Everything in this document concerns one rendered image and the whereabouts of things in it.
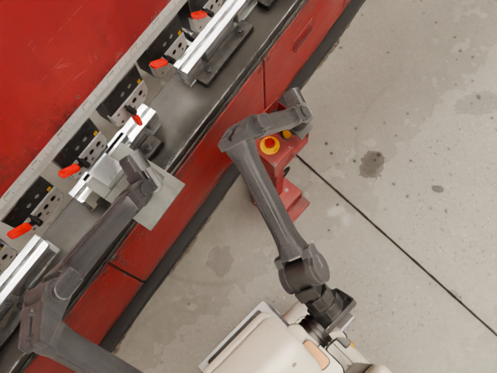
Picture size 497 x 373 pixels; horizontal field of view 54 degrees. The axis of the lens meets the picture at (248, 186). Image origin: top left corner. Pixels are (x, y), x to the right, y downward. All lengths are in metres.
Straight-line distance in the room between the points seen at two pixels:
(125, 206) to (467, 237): 1.88
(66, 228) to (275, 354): 0.95
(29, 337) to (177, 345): 1.50
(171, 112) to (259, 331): 0.96
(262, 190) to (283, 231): 0.11
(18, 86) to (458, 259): 2.12
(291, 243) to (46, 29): 0.71
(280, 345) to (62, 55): 0.80
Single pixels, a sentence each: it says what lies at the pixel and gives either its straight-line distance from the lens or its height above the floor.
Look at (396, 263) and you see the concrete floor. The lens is 2.54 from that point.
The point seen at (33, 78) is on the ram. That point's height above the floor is 1.53.
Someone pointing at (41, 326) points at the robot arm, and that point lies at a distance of 1.00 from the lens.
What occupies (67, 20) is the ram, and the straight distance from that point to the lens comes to 1.18.
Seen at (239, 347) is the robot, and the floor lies 1.33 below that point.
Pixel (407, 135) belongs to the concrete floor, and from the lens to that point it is 2.77.
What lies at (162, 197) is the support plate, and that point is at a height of 1.00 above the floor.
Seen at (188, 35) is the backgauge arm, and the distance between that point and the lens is 1.98.
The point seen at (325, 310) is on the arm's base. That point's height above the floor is 1.23.
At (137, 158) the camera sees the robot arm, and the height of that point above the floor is 1.25.
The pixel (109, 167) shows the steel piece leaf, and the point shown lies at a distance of 1.62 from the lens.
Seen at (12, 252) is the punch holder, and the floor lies 1.13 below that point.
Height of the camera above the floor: 2.43
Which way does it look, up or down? 71 degrees down
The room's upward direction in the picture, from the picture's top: 9 degrees counter-clockwise
